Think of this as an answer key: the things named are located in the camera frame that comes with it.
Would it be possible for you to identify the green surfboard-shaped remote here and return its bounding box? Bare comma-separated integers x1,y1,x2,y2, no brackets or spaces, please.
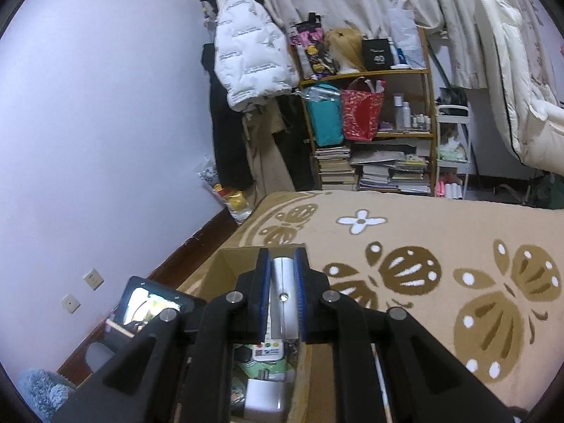
234,359,295,382

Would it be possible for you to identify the large white box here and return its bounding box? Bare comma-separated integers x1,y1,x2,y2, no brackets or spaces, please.
244,379,286,423

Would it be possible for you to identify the white TV remote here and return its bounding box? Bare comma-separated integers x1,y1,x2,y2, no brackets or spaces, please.
251,339,285,363

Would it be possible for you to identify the light blue slim remote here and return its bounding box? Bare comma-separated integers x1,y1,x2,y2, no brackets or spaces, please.
270,257,299,341

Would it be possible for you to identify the keychain bunch with charms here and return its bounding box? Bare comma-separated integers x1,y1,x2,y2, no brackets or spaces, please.
231,344,252,415

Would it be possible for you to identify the cardboard box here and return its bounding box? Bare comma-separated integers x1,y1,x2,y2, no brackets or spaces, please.
179,245,329,422

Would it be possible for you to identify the beige patterned rug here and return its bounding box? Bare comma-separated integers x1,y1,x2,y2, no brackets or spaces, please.
181,191,563,410

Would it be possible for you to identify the blue fuzzy slipper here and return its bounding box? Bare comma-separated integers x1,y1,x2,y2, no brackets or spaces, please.
17,369,76,422

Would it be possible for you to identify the plastic bag with toys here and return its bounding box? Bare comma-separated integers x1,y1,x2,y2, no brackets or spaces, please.
198,158,252,225

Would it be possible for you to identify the black hanging coat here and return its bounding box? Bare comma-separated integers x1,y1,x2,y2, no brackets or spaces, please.
201,43,254,191

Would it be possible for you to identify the stack of books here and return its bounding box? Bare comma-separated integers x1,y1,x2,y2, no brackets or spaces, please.
314,144,357,190

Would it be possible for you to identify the wooden bookshelf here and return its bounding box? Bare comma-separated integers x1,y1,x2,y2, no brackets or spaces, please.
297,47,438,196

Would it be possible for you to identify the white puffer jacket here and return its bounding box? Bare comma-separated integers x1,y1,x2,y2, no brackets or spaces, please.
214,0,299,112

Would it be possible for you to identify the white utility cart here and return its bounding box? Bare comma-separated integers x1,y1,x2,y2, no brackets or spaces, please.
435,104,472,200

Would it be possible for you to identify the teal bag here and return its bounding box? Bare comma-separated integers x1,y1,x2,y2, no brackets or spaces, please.
303,83,344,147

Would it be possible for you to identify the cream duvet on chair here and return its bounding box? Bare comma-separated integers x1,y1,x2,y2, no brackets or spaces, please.
474,0,563,175

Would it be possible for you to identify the red gift bag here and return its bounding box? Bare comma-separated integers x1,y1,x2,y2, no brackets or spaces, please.
340,76,386,141

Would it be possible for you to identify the blonde wig head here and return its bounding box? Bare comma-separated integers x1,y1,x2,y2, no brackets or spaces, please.
325,28,365,74

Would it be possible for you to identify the black box number 40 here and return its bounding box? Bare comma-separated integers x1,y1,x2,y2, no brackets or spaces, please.
361,38,394,71

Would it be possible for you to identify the beige curtain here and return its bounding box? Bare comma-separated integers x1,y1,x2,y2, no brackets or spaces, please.
270,0,556,89

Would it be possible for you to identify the wall socket lower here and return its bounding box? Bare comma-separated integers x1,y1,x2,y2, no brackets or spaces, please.
60,294,81,314

